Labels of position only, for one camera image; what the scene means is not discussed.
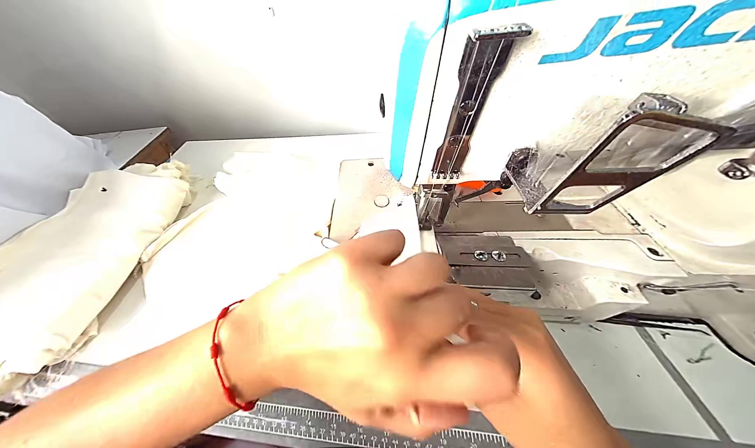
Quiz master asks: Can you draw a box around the person's left hand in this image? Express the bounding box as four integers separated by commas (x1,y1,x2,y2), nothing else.
221,229,520,440

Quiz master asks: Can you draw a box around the person's right hand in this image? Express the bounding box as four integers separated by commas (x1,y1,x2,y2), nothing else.
451,285,547,374

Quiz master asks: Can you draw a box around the thin white cloth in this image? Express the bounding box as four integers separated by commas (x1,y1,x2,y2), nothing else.
140,152,442,312

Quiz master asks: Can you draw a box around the person's left forearm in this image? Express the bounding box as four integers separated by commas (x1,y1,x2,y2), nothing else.
0,300,260,448

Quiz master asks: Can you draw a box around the person's right forearm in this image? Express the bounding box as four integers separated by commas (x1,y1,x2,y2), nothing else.
473,314,630,448

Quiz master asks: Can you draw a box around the orange object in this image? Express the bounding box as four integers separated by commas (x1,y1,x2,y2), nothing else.
457,180,504,195

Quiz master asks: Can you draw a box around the grey measuring ruler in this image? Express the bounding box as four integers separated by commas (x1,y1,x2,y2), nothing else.
60,361,512,448

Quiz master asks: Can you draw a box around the white and blue sewing machine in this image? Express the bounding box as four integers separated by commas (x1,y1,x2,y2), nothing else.
321,0,755,373

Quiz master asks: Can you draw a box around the white board with brown edge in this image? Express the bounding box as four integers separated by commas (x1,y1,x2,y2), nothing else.
82,127,175,170

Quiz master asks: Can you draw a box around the pile of cream fabric pieces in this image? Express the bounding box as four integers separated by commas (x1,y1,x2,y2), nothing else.
0,161,194,402

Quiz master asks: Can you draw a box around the large white cloth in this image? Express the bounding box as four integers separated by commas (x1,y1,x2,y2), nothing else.
0,84,124,257

